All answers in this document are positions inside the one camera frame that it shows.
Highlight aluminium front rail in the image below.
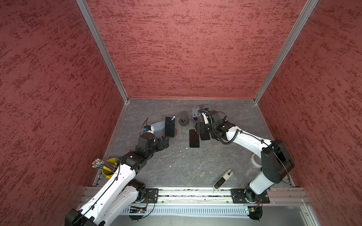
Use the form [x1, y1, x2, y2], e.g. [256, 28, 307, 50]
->
[79, 186, 309, 206]

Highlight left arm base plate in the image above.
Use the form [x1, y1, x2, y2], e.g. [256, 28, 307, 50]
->
[141, 188, 159, 203]

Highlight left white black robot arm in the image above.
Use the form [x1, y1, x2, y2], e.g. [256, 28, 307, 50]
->
[65, 132, 169, 226]

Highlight dark round stand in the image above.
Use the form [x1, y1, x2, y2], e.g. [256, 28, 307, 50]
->
[179, 111, 190, 127]

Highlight grey round stand front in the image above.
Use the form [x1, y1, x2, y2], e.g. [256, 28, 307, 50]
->
[190, 106, 202, 124]

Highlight silver black remote device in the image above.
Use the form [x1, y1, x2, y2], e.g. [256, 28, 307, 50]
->
[213, 169, 233, 191]

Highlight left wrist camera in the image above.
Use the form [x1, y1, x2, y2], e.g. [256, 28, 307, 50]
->
[143, 125, 155, 134]

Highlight bundle of coloured pens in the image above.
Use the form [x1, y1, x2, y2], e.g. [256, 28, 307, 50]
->
[92, 159, 117, 173]

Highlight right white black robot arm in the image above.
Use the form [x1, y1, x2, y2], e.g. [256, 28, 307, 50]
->
[195, 108, 295, 203]

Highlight yellow cup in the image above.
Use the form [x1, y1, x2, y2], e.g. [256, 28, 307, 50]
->
[102, 158, 120, 179]

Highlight light blue flat stand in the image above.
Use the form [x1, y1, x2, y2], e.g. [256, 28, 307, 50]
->
[151, 121, 165, 133]

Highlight masking tape roll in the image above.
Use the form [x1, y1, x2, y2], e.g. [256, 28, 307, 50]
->
[251, 154, 262, 168]

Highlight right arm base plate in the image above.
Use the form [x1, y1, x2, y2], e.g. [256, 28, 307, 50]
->
[230, 188, 270, 204]

